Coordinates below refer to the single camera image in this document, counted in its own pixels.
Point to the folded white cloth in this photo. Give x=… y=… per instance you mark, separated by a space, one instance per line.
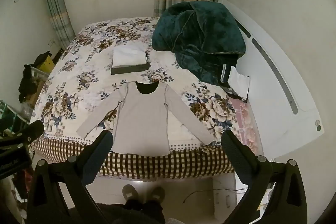
x=129 y=58

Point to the dark green plush blanket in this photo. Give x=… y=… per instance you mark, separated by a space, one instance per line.
x=200 y=37

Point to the grey long-sleeve shirt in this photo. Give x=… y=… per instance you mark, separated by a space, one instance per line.
x=143 y=119

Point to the person's dark pants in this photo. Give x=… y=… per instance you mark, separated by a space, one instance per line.
x=131 y=213

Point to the yellow box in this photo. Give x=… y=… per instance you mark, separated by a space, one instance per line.
x=45 y=63

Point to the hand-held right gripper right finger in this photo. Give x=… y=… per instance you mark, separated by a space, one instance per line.
x=236 y=158

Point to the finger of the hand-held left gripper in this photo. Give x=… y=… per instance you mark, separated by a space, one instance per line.
x=31 y=130

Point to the floral bed sheet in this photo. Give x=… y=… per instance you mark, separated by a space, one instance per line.
x=131 y=98

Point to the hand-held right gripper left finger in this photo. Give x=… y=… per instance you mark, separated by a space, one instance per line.
x=98 y=155

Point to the black clothing pile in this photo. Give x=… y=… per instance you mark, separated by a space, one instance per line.
x=30 y=77

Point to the white pillow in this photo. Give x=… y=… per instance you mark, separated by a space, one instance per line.
x=239 y=82

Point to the folded white and dark clothes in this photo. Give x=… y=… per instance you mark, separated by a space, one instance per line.
x=130 y=69

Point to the white headboard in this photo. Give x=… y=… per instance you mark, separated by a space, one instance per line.
x=275 y=69

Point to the cardboard box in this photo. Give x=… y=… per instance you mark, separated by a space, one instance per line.
x=35 y=88

